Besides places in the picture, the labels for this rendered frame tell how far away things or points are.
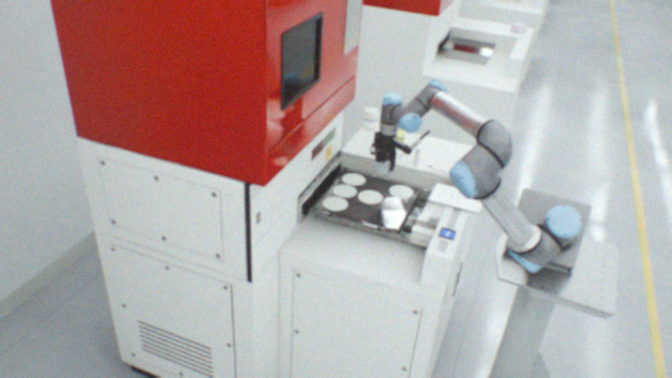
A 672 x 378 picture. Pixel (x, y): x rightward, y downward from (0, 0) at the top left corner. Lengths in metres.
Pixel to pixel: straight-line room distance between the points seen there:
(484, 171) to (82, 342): 2.13
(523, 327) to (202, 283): 1.30
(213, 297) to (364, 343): 0.61
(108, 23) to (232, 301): 1.03
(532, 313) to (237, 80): 1.49
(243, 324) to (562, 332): 1.82
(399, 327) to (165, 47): 1.26
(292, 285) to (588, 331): 1.78
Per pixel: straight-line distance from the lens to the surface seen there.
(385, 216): 2.23
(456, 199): 2.27
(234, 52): 1.61
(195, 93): 1.73
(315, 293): 2.18
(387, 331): 2.17
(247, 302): 2.07
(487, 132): 1.84
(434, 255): 1.97
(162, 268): 2.22
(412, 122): 2.05
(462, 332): 3.11
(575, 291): 2.23
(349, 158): 2.53
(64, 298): 3.35
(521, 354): 2.59
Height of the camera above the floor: 2.14
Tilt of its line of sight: 32 degrees down
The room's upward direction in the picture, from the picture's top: 4 degrees clockwise
